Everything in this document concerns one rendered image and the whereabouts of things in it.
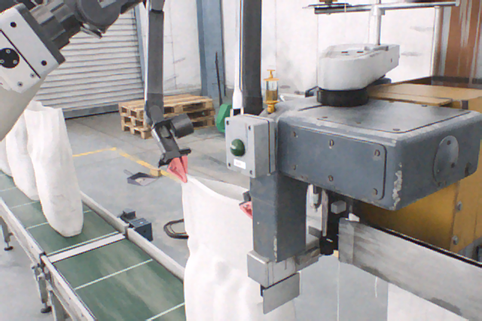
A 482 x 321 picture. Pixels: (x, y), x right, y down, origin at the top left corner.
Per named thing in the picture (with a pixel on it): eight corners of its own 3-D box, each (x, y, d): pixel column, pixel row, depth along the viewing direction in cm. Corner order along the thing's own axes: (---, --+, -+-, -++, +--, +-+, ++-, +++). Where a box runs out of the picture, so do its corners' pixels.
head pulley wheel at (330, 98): (306, 102, 79) (306, 89, 79) (338, 96, 85) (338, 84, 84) (346, 108, 73) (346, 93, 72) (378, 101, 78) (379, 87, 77)
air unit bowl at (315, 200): (306, 206, 100) (306, 181, 98) (315, 203, 101) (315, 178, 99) (315, 210, 97) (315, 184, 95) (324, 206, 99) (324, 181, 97)
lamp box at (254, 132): (227, 168, 76) (224, 117, 73) (246, 163, 78) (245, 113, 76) (254, 178, 70) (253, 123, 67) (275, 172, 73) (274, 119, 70)
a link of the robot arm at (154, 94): (145, 5, 151) (148, -12, 141) (162, 7, 152) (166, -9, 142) (142, 126, 143) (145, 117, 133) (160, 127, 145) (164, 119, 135)
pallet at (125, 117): (120, 121, 675) (120, 111, 671) (187, 110, 747) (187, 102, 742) (145, 129, 612) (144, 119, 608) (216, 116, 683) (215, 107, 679)
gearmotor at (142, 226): (110, 231, 274) (107, 209, 270) (132, 224, 283) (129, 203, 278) (131, 249, 251) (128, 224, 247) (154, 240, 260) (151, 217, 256)
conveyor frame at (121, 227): (-26, 176, 391) (-30, 161, 386) (30, 165, 419) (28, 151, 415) (46, 282, 220) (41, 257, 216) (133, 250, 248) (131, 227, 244)
